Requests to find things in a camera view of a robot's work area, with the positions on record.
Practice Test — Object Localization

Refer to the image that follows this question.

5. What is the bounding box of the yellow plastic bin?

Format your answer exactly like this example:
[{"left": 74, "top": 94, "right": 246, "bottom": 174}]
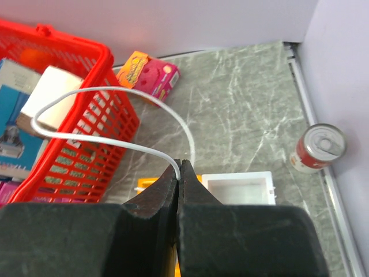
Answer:
[{"left": 133, "top": 176, "right": 202, "bottom": 277}]

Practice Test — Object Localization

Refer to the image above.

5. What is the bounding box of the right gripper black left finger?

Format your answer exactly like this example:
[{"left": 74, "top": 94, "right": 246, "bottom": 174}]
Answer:
[{"left": 1, "top": 166, "right": 178, "bottom": 276}]

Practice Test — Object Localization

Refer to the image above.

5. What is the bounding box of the red white soup can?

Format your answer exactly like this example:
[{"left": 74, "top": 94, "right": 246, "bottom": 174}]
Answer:
[{"left": 290, "top": 123, "right": 347, "bottom": 174}]

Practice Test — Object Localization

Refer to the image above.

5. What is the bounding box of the white plastic bin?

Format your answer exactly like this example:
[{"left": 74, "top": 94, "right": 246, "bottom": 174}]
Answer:
[{"left": 201, "top": 171, "right": 276, "bottom": 205}]

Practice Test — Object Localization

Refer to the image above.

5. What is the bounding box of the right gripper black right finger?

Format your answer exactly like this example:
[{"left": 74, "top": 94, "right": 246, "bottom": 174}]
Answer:
[{"left": 177, "top": 160, "right": 330, "bottom": 276}]

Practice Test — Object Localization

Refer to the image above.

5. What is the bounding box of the red plastic shopping basket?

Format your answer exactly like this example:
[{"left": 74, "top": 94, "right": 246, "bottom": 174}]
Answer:
[{"left": 1, "top": 20, "right": 140, "bottom": 203}]

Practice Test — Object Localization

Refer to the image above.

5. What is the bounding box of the blue Harrys box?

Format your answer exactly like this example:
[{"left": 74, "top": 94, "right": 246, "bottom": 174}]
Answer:
[{"left": 1, "top": 58, "right": 47, "bottom": 179}]

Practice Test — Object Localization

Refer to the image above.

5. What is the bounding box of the orange fruit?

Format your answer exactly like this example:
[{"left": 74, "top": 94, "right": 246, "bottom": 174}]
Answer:
[{"left": 19, "top": 48, "right": 51, "bottom": 72}]

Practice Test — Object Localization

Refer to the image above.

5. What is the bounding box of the pink small box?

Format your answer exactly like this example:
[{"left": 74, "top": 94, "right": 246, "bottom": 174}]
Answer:
[{"left": 116, "top": 51, "right": 180, "bottom": 102}]

